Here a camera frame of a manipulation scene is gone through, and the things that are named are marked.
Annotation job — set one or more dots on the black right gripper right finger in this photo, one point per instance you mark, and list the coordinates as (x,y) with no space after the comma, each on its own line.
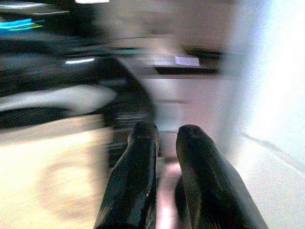
(209,186)

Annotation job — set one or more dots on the black front-load washing machine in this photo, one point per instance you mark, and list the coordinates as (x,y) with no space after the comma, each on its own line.
(59,71)

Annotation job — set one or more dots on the white cabinet with dark slot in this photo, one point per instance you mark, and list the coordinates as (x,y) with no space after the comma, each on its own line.
(190,78)

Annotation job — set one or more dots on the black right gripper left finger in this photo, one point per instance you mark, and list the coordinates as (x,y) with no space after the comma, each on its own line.
(133,181)

